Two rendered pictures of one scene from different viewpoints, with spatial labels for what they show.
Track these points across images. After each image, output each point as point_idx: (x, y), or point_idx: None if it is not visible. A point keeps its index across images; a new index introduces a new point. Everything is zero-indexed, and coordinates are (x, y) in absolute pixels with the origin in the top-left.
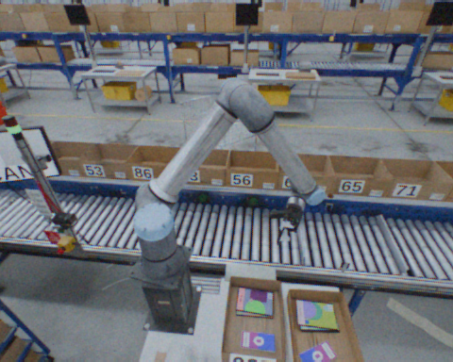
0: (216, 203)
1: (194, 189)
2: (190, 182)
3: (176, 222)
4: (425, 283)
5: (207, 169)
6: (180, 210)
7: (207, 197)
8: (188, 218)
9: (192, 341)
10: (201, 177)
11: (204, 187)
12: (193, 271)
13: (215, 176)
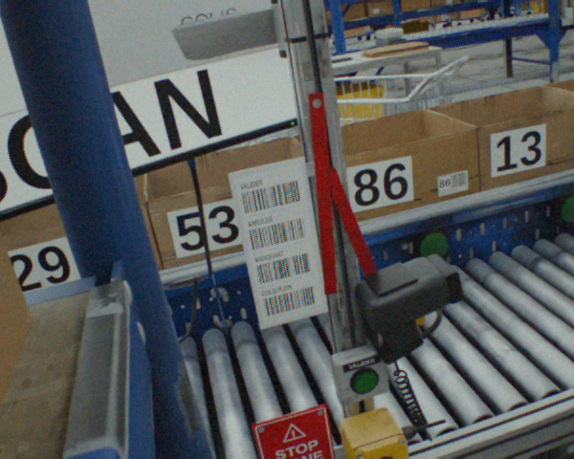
0: None
1: (549, 187)
2: (518, 175)
3: None
4: None
5: (566, 112)
6: (540, 260)
7: None
8: None
9: None
10: (550, 147)
11: (564, 174)
12: None
13: None
